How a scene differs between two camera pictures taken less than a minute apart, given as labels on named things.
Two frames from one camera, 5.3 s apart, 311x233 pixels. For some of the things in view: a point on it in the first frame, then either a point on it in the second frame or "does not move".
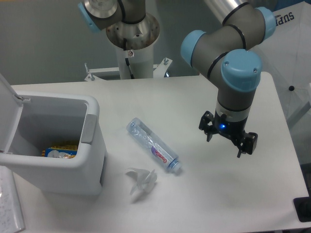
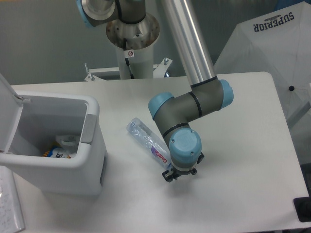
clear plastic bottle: x=151 y=141 does not move
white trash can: x=45 y=118 does not move
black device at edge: x=302 y=207 does not move
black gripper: x=232 y=130 to x=168 y=175
